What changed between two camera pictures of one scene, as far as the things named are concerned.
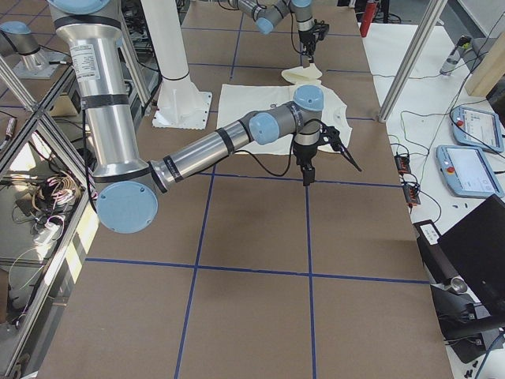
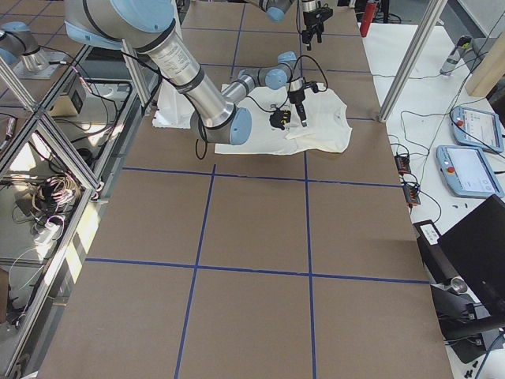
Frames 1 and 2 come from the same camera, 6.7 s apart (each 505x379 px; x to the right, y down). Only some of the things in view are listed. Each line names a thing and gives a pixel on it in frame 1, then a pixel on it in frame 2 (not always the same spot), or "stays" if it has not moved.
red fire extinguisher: (368, 17) stays
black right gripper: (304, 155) -> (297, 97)
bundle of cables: (54, 198) stays
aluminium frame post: (430, 20) stays
